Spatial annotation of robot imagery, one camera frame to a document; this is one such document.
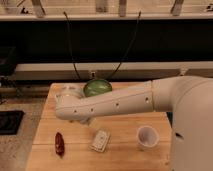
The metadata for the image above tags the dark red pepper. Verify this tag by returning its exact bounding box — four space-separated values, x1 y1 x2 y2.
55 132 65 156

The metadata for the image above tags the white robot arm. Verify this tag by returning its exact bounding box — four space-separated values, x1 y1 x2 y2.
55 76 213 171

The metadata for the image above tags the white rectangular box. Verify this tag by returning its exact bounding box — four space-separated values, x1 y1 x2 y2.
90 130 110 152

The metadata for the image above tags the green bowl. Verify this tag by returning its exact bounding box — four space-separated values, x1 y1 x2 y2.
83 79 112 97

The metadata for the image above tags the black floor mat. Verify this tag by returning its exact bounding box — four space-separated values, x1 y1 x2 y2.
0 110 24 135

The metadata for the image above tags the black cable loop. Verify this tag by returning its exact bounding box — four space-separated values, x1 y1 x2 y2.
62 10 142 82

